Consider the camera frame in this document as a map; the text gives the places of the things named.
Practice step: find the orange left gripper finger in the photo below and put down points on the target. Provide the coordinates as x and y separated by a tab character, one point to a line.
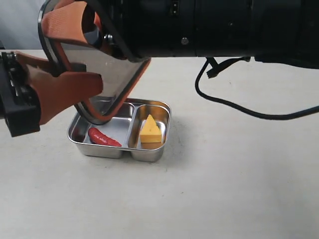
39	63
55	94

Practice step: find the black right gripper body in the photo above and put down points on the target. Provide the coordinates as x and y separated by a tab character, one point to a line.
140	29

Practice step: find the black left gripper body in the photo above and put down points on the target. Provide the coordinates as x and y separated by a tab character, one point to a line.
19	103

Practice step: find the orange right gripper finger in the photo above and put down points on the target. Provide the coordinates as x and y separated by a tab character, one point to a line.
73	22

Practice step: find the dark transparent box lid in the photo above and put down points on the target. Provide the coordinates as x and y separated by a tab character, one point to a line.
119	75

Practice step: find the red toy sausage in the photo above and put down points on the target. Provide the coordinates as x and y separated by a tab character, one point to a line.
99	138

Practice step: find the yellow toy cheese wedge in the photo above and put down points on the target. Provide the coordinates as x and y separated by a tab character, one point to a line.
150	132

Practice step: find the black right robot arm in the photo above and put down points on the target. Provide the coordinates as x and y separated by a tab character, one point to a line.
272	31

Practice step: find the blue-grey backdrop cloth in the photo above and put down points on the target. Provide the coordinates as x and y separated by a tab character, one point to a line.
18	24

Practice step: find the stainless steel lunch box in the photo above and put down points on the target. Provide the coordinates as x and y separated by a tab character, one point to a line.
125	128

